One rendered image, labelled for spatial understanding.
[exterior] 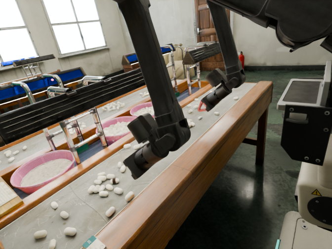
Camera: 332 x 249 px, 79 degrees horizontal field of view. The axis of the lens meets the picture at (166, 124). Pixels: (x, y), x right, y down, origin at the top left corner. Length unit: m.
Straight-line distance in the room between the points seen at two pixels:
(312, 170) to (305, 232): 0.57
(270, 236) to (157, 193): 1.01
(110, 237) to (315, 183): 0.60
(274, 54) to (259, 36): 0.53
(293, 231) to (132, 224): 0.86
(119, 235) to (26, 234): 0.32
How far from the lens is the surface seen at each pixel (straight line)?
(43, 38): 6.25
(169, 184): 0.74
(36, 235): 0.79
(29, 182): 1.11
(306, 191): 0.75
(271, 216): 1.69
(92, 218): 0.76
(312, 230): 1.32
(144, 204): 0.70
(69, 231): 0.73
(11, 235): 0.88
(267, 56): 5.47
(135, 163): 0.60
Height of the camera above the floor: 1.26
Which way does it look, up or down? 26 degrees down
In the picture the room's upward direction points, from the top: 9 degrees counter-clockwise
